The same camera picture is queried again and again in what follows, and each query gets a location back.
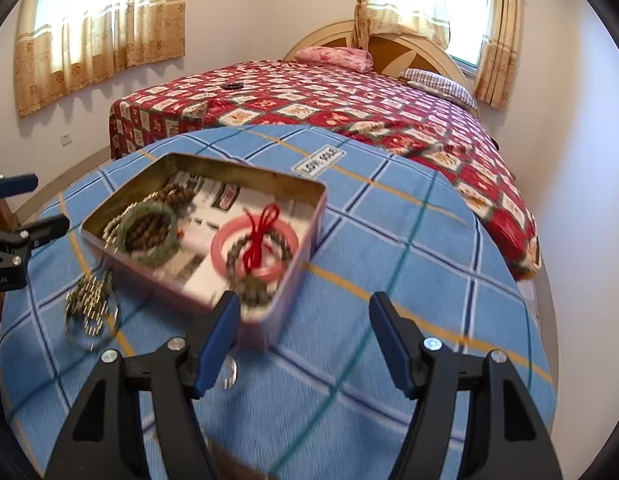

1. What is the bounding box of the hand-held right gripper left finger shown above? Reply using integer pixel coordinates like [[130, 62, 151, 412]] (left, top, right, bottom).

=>
[[44, 291, 241, 480]]

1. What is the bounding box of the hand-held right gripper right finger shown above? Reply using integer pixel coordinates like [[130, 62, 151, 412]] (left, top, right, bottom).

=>
[[369, 292, 565, 480]]

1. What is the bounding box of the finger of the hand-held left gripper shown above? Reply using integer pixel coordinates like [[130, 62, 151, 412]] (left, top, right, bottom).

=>
[[14, 214, 71, 252], [0, 172, 39, 200]]

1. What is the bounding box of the pearl necklace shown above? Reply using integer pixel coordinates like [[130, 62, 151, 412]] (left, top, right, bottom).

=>
[[103, 202, 140, 250]]

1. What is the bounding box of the silver crystal bracelet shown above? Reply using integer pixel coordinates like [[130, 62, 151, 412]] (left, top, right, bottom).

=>
[[64, 270, 122, 351]]

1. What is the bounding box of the pink bangle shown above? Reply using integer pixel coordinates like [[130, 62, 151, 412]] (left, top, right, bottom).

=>
[[210, 215, 300, 286]]

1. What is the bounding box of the brown wooden bead necklace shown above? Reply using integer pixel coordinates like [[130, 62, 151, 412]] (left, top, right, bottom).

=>
[[125, 182, 195, 253]]

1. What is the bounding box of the red cord gold charm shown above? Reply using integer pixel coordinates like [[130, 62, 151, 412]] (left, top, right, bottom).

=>
[[242, 203, 281, 272]]

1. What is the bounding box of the green jade bangle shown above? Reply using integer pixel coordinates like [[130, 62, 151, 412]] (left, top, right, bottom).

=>
[[118, 203, 181, 267]]

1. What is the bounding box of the dark bead bracelet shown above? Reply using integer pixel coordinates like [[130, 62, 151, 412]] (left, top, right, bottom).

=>
[[225, 232, 294, 306]]

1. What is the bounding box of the pink tin box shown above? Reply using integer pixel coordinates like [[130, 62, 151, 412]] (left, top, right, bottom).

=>
[[80, 152, 329, 348]]

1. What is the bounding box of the brown wooden furniture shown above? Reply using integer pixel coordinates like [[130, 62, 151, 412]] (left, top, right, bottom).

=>
[[0, 199, 20, 233]]

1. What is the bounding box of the printed paper sheet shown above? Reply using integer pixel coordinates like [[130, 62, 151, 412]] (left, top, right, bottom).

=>
[[154, 170, 315, 306]]

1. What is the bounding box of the blue plaid tablecloth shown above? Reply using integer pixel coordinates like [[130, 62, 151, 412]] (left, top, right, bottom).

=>
[[0, 125, 557, 480]]

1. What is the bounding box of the wide beige patterned curtain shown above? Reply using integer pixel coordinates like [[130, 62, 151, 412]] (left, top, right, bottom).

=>
[[14, 0, 188, 118]]

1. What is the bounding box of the bed with red patterned cover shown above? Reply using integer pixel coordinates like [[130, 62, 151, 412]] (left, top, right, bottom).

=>
[[109, 60, 543, 282]]

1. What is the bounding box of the purple plaid pillow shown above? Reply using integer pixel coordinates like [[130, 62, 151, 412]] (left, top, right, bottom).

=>
[[399, 68, 477, 108]]

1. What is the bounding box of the pink floral pillow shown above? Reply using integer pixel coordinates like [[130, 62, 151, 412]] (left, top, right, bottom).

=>
[[294, 46, 374, 73]]

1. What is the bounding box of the cream wooden headboard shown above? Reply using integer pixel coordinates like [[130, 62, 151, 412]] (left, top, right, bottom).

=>
[[283, 20, 473, 86]]

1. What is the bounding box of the narrow beige curtain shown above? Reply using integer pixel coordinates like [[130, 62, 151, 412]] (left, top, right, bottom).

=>
[[473, 0, 526, 112]]

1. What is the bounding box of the window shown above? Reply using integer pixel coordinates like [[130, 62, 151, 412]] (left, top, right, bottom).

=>
[[442, 0, 491, 71]]

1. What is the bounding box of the tied beige curtain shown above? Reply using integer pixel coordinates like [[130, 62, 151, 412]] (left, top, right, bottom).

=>
[[350, 0, 451, 53]]

